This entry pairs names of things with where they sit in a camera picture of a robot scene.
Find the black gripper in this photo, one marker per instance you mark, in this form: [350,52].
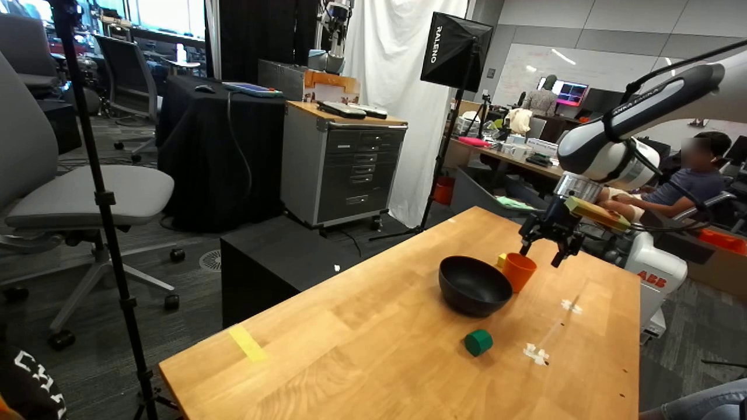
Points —
[561,224]

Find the orange plastic cup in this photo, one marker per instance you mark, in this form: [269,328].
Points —
[518,275]

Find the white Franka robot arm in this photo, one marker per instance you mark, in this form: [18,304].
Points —
[621,152]

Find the black bowl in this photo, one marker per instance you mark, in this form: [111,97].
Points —
[472,296]

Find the yellow toy block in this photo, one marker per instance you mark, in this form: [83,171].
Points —
[501,259]

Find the cluttered wooden desk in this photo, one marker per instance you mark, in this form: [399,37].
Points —
[515,154]

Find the white tape marker with stick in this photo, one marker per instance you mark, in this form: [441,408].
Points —
[535,355]

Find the green toy block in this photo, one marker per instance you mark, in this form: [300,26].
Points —
[479,345]

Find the red bucket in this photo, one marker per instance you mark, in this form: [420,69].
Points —
[445,192]

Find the seated person in dark shirt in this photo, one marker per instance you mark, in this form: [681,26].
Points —
[685,191]

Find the black wide monitor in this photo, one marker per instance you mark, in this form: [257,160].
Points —
[597,101]

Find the grey drawer cabinet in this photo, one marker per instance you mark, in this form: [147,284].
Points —
[341,171]

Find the black softbox light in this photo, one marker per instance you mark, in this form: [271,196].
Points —
[455,51]

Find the white curtain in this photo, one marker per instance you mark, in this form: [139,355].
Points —
[389,95]

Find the black low platform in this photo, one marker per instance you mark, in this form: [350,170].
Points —
[289,252]

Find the orange wooden box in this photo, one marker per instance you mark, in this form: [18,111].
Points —
[329,84]

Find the yellow tape strip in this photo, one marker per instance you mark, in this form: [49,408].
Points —
[248,345]

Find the black cloth covered table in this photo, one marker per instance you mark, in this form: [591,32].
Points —
[212,154]

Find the black backdrop panel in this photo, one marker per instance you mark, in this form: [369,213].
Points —
[265,37]

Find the dark office chair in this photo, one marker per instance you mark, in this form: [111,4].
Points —
[130,79]

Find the light grey office chair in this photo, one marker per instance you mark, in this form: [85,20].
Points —
[77,195]

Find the black camera tripod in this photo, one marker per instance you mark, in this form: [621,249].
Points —
[106,219]

